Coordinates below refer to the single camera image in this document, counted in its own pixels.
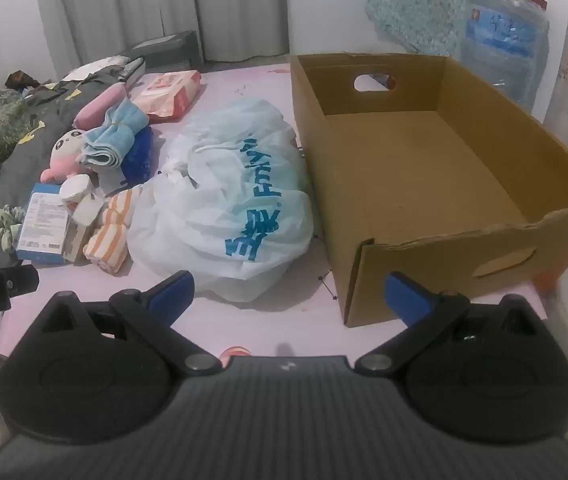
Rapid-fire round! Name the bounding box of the pink wet wipes packet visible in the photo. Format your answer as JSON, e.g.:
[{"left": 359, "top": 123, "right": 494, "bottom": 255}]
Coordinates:
[{"left": 131, "top": 70, "right": 202, "bottom": 122}]

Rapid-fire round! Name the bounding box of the orange striped towel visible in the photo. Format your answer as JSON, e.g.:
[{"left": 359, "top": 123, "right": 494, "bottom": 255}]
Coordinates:
[{"left": 84, "top": 186, "right": 143, "bottom": 275}]

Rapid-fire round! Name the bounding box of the grey curtain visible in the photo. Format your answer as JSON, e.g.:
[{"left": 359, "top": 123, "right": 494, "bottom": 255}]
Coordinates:
[{"left": 31, "top": 0, "right": 289, "bottom": 63}]

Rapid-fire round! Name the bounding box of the blue patterned wall cloth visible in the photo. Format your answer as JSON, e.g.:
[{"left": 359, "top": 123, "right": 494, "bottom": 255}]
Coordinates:
[{"left": 366, "top": 0, "right": 480, "bottom": 56}]

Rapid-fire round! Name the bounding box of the brown cardboard box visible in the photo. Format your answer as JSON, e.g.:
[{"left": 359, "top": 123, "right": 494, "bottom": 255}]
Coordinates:
[{"left": 290, "top": 52, "right": 568, "bottom": 328}]

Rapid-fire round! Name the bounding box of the white small packet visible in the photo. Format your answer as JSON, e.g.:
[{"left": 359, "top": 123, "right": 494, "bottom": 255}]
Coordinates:
[{"left": 58, "top": 174, "right": 95, "bottom": 205}]

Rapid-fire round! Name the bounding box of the blue white tissue packet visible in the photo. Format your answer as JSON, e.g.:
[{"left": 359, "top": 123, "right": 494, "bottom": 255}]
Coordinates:
[{"left": 121, "top": 126, "right": 155, "bottom": 183}]

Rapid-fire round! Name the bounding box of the dark grey storage box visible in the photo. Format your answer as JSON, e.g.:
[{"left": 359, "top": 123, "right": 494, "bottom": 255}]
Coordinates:
[{"left": 116, "top": 30, "right": 203, "bottom": 68}]

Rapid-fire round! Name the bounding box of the pink bed sheet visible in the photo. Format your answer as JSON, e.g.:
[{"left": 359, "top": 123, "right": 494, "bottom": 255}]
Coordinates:
[{"left": 0, "top": 62, "right": 550, "bottom": 361}]

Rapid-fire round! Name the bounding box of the grey patterned blanket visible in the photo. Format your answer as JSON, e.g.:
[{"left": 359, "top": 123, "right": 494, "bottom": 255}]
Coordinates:
[{"left": 0, "top": 72, "right": 137, "bottom": 271}]

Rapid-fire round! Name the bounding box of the white plastic bag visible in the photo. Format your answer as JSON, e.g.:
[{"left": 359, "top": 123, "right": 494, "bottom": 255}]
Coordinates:
[{"left": 126, "top": 97, "right": 315, "bottom": 303}]

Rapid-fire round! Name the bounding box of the light blue towel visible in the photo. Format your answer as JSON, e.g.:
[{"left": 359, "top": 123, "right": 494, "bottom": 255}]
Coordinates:
[{"left": 81, "top": 99, "right": 151, "bottom": 168}]

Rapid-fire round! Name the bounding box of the dark brown cloth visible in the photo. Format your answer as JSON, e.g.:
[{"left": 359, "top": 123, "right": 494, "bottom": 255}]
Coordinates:
[{"left": 4, "top": 71, "right": 39, "bottom": 90}]

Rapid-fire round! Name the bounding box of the white small box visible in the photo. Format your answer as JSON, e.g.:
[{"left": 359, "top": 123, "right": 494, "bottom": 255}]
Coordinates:
[{"left": 71, "top": 192, "right": 105, "bottom": 228}]

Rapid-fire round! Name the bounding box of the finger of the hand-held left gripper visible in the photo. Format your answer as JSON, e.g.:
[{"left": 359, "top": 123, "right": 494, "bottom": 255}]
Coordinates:
[{"left": 6, "top": 265, "right": 40, "bottom": 297}]

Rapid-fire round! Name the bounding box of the pink cloth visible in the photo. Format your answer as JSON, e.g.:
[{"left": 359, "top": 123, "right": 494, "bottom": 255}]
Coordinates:
[{"left": 74, "top": 82, "right": 129, "bottom": 131}]

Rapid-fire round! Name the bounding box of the pink plush toy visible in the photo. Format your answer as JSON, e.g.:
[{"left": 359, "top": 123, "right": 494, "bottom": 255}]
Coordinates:
[{"left": 41, "top": 127, "right": 92, "bottom": 183}]

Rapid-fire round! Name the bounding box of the white cloth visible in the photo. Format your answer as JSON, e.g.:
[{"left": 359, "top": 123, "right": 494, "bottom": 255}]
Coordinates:
[{"left": 61, "top": 55, "right": 147, "bottom": 85}]

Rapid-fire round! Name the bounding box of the blue white carton box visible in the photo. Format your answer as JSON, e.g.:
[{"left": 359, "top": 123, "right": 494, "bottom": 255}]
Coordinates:
[{"left": 16, "top": 182, "right": 72, "bottom": 263}]

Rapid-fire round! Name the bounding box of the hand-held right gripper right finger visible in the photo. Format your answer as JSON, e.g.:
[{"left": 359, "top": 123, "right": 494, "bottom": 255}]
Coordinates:
[{"left": 355, "top": 272, "right": 540, "bottom": 376}]

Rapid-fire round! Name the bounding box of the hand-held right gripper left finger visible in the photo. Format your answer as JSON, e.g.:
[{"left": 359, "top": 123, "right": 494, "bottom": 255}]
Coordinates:
[{"left": 38, "top": 270, "right": 223, "bottom": 376}]

